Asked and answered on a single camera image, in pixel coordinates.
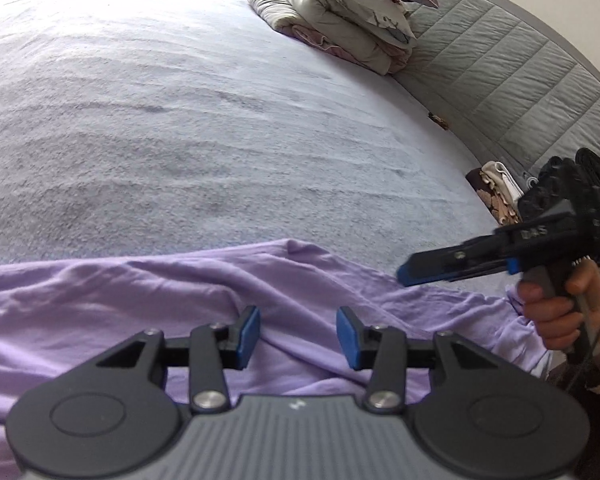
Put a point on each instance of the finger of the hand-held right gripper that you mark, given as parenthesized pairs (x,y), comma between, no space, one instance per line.
(430,266)

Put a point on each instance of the small brown object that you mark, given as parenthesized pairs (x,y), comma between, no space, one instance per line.
(438,120)

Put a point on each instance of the grey quilted headboard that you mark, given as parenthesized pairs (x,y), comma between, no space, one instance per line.
(520,70)

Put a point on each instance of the bed with grey sheet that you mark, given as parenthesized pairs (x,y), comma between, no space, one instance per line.
(180,110)

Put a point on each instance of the dark floral cloth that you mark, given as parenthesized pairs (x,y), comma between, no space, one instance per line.
(495,207)

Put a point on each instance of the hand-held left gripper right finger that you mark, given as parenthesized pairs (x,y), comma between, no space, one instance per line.
(349,337)

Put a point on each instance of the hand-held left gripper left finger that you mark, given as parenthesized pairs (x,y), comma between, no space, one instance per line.
(249,335)

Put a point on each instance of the folded grey quilt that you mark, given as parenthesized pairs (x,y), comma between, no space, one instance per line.
(330,15)

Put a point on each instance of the person's right hand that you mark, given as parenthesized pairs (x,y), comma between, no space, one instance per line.
(550,320)

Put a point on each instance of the cream cloth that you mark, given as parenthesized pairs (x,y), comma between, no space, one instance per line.
(500,180)

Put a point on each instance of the purple shirt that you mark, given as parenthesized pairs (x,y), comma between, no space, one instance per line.
(130,300)

